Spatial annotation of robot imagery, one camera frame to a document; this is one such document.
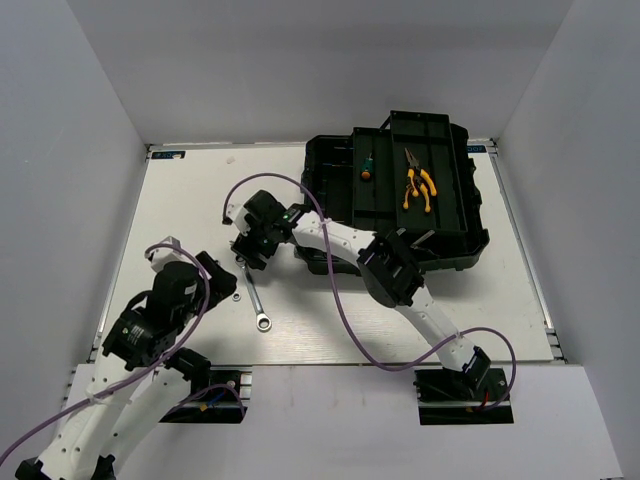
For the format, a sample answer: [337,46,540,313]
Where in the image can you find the yellow needle-nose pliers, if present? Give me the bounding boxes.
[404,148,435,184]
[402,178,437,213]

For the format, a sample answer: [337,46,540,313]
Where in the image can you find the green orange stubby screwdriver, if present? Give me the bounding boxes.
[360,153,374,181]

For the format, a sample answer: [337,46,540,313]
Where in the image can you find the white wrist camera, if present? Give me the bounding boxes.
[222,203,254,237]
[144,236,183,273]

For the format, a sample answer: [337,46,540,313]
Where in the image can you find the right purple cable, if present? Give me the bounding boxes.
[222,172,518,412]

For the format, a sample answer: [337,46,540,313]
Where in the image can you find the long silver combination wrench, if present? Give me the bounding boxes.
[235,256,272,333]

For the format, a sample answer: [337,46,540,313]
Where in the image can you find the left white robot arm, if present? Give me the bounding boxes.
[15,248,237,479]

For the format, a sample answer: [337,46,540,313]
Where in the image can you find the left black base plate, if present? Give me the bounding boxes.
[160,367,253,425]

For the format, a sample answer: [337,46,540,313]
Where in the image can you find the black plastic toolbox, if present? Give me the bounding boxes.
[301,110,490,271]

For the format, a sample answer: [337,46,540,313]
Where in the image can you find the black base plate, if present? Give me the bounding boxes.
[160,367,253,425]
[414,368,514,426]

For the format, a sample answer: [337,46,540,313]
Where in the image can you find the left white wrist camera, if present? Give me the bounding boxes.
[144,236,183,273]

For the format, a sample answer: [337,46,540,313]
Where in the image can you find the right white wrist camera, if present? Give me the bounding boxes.
[222,203,254,237]

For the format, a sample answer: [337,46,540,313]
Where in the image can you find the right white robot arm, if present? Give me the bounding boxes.
[223,190,490,399]

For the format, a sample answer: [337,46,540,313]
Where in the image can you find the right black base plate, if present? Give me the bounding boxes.
[414,368,514,426]

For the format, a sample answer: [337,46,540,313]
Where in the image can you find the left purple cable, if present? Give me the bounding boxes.
[0,240,249,471]

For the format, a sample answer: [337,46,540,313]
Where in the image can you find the purple cable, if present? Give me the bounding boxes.
[0,240,249,471]
[222,172,518,412]

